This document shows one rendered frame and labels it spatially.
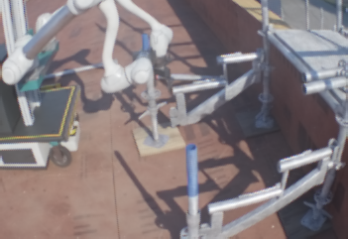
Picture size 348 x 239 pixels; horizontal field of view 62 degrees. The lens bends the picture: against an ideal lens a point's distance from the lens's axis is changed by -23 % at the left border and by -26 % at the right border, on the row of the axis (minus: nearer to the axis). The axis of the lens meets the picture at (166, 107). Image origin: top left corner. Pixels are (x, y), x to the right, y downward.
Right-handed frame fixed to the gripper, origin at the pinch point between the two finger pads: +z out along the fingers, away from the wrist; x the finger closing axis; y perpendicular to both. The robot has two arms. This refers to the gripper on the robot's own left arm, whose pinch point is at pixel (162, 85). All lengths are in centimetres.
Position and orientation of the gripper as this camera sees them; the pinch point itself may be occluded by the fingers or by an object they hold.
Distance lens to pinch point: 239.2
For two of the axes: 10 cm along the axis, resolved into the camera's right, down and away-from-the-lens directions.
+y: -7.0, 4.2, -5.8
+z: 0.8, 8.5, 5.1
